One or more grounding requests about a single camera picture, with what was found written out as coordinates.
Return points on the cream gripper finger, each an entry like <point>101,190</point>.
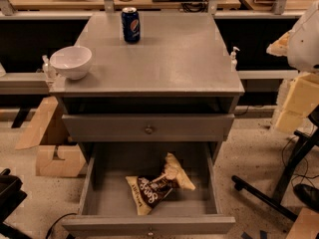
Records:
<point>297,99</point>
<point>279,47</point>

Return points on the brown chip bag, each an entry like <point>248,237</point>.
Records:
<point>149,191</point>

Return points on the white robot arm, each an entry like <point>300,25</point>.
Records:
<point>303,44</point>

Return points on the grey drawer cabinet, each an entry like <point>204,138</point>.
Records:
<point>179,67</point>

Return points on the closed grey upper drawer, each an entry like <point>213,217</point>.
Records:
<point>142,127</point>

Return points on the open grey middle drawer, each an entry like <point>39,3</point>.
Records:
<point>107,207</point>

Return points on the right hand sanitizer bottle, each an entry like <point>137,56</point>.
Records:
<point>233,54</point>

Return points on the hand sanitizer bottle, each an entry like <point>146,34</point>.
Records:
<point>48,69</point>
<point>233,54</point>

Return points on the black shoe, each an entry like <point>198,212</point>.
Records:
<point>308,195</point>

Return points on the blue pepsi can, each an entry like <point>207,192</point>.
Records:
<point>131,24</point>

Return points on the wooden back desk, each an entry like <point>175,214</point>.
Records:
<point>147,4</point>

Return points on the white bowl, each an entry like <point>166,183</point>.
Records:
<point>72,62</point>

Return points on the left hand sanitizer bottle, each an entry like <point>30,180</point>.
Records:
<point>48,69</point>

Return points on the cardboard box on floor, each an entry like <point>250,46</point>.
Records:
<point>56,154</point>

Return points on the black equipment at left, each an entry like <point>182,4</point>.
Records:
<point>11,196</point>

